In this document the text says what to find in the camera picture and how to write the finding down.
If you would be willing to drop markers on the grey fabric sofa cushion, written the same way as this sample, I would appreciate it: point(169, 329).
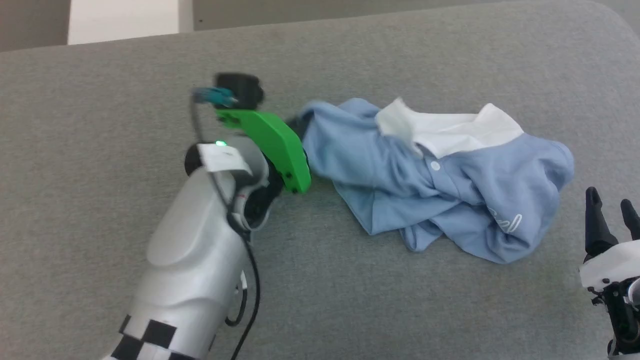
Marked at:
point(100, 100)

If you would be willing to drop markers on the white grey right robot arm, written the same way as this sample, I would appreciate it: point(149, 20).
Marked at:
point(622, 315)

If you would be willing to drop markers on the white rectangular block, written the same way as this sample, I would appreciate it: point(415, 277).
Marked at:
point(122, 20)

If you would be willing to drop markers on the light blue polo shirt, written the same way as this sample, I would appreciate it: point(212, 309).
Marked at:
point(380, 165)

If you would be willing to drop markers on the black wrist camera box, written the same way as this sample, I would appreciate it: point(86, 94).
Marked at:
point(245, 90)

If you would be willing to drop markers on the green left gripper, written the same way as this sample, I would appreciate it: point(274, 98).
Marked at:
point(275, 145)

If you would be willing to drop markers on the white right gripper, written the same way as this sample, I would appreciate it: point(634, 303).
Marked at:
point(615, 262)

